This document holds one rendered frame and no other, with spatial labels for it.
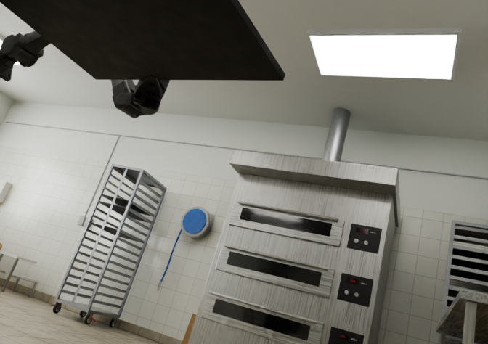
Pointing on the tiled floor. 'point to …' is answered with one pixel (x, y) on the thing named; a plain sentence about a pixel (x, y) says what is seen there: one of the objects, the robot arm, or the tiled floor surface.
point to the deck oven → (301, 253)
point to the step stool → (17, 273)
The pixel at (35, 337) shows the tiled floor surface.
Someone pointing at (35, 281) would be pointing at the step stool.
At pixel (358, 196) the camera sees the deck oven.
